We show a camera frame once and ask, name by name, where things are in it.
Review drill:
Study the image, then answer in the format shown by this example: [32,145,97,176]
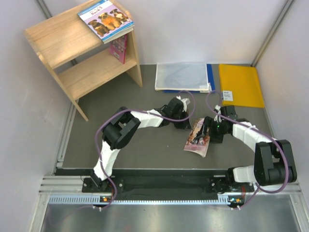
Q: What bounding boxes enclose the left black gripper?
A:
[171,110,192,131]

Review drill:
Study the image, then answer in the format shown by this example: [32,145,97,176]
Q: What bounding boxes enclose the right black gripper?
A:
[196,116,228,144]

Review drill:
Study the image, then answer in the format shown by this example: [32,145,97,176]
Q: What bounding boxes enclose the pink Taming of Shrew book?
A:
[183,118,210,158]

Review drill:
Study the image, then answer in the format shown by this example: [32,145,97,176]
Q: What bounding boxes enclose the orange Othello book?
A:
[109,34,127,64]

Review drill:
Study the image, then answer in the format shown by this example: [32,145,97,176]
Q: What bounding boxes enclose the blue Nineteen Eighty-Four book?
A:
[101,27,133,44]

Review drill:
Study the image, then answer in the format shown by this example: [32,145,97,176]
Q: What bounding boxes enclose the Why Do Dogs Bark book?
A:
[78,0,134,39]

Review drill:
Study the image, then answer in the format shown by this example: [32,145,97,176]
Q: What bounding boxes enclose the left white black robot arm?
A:
[93,96,191,192]

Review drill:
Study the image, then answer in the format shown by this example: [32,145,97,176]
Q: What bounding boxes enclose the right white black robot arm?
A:
[194,106,297,191]

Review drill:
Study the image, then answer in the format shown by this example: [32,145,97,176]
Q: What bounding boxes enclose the clear plastic file folder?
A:
[154,62,210,92]

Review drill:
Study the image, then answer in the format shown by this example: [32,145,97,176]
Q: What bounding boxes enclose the blue file folder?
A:
[163,63,216,94]

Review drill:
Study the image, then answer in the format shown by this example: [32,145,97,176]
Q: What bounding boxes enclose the yellow file folder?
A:
[219,64,265,108]

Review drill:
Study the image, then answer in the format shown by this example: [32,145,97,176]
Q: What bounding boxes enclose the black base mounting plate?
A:
[82,169,244,201]

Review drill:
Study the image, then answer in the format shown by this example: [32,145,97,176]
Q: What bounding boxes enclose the wooden two-tier shelf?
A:
[24,0,143,121]

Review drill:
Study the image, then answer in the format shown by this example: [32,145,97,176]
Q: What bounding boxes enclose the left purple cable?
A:
[94,90,196,213]

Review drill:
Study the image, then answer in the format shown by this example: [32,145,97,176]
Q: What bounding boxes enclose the purple cable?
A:
[94,90,196,213]
[205,89,290,210]

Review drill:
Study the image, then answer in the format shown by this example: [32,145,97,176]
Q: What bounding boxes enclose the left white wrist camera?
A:
[176,96,190,112]

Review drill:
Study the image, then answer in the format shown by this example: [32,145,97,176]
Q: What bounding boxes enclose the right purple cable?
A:
[205,89,290,210]

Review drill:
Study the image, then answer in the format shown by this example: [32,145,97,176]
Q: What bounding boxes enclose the aluminium rail frame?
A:
[30,170,309,232]

